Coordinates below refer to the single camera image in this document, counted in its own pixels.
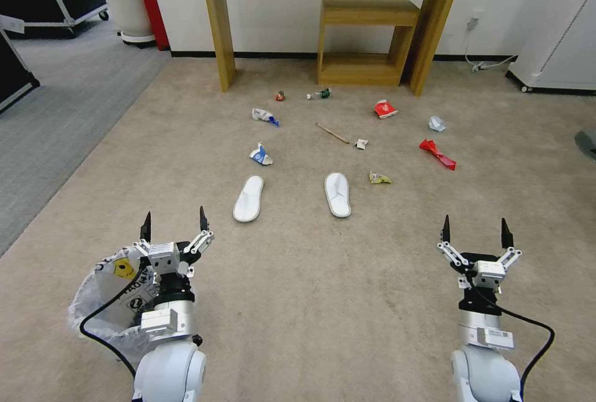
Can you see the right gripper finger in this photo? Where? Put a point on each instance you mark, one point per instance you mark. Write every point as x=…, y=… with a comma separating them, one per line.
x=446, y=230
x=506, y=234

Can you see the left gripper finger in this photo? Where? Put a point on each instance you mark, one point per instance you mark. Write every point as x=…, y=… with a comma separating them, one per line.
x=203, y=221
x=146, y=227

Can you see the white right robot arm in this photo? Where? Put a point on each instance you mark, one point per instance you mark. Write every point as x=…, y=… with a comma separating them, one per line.
x=484, y=369

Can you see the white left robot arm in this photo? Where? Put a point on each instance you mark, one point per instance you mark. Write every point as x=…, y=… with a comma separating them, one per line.
x=170, y=365

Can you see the white slipper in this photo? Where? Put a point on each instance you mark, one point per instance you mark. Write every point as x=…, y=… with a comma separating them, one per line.
x=248, y=199
x=337, y=195

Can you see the red crumpled wrapper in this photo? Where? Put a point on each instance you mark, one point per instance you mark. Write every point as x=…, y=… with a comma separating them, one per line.
x=435, y=153

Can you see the yellow green crumpled wrapper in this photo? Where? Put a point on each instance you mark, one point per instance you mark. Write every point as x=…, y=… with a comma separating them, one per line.
x=378, y=178

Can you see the crushed blue white cup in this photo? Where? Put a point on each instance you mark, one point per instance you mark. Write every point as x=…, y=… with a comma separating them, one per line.
x=260, y=155

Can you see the crumpled white paper cup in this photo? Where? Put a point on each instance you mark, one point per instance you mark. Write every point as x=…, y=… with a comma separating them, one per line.
x=437, y=124

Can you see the small white paper scrap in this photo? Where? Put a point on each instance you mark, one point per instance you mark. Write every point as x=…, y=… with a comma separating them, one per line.
x=361, y=143

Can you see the crumpled blue white wrapper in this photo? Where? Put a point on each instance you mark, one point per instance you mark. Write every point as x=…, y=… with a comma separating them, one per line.
x=263, y=115

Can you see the crushed red carton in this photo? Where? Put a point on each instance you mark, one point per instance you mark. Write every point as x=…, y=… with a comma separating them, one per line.
x=384, y=109

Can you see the small red brown scrap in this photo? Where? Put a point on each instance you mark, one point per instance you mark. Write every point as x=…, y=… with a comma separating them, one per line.
x=280, y=96

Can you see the thin wooden stick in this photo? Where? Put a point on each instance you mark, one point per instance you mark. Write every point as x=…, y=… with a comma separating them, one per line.
x=332, y=133

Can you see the small green plastic bottle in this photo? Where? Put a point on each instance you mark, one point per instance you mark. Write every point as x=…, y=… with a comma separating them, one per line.
x=322, y=93

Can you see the black case with silver edge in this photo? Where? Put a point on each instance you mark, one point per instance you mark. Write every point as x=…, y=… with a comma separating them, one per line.
x=11, y=76

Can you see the white appliance on wheels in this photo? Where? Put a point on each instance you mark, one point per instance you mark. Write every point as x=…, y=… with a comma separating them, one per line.
x=558, y=25

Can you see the white round planter pot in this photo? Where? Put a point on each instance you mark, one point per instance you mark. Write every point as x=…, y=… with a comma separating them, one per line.
x=128, y=11

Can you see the small wooden stool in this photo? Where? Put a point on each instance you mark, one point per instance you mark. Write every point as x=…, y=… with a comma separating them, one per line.
x=368, y=11

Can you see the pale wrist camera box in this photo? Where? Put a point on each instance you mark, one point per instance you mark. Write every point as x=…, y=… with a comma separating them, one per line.
x=164, y=258
x=490, y=274

